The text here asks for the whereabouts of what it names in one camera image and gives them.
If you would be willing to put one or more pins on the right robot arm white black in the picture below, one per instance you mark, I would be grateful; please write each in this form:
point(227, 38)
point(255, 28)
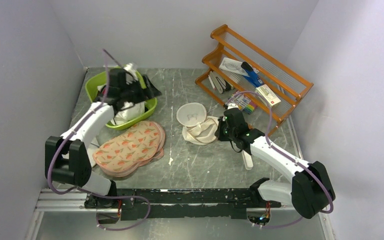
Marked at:
point(309, 189)

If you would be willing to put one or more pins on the green plastic basin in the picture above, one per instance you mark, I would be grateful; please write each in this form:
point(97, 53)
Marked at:
point(94, 84)

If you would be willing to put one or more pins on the white satin bra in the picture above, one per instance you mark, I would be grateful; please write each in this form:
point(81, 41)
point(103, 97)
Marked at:
point(132, 111)

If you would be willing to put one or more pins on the aluminium rail frame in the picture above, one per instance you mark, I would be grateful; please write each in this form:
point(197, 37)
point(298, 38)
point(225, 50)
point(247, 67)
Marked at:
point(64, 217)

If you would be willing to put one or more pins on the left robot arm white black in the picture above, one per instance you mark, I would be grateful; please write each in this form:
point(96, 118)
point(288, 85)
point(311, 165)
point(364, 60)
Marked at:
point(67, 163)

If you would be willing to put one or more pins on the white black items under rack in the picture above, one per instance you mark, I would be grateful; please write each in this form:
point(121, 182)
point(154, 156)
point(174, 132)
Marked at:
point(218, 83)

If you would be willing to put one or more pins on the colourful marker pack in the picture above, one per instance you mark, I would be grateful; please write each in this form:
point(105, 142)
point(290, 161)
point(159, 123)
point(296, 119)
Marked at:
point(244, 103)

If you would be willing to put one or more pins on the white green box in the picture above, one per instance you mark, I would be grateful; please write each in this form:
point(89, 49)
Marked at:
point(269, 98)

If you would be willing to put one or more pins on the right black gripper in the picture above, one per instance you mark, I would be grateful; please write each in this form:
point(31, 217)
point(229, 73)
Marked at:
point(218, 133)

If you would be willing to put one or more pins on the floral peach placemat stack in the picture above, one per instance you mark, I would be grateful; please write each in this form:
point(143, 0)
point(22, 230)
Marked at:
point(138, 146)

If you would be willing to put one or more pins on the white packet on rack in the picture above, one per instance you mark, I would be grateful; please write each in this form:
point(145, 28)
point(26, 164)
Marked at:
point(233, 66)

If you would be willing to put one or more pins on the white plastic bar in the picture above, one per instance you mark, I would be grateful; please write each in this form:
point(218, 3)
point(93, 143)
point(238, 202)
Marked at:
point(247, 160)

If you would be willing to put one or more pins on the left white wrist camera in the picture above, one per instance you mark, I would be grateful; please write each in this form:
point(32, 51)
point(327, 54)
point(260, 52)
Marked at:
point(132, 69)

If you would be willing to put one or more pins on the orange wooden rack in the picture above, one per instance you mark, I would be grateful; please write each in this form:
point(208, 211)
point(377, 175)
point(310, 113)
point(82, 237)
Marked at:
point(286, 84)

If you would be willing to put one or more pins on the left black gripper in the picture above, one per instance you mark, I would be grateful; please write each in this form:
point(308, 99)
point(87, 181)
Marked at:
point(142, 94)

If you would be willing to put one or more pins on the blue handled tool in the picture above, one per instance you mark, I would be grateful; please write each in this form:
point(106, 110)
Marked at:
point(252, 76)

